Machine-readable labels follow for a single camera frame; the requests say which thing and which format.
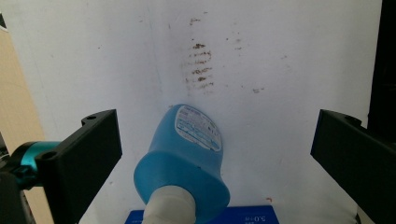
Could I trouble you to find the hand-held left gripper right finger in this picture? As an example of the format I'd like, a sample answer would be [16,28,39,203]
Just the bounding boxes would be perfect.
[310,108,396,224]

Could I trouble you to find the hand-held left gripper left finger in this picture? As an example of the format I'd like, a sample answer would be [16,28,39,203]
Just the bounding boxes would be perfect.
[35,108,123,224]

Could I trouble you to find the blue detergent bottle white cap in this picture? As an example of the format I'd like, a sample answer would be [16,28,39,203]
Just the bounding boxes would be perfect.
[134,104,231,224]

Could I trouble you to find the blue flat box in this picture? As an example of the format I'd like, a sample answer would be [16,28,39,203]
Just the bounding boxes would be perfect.
[124,204,280,224]

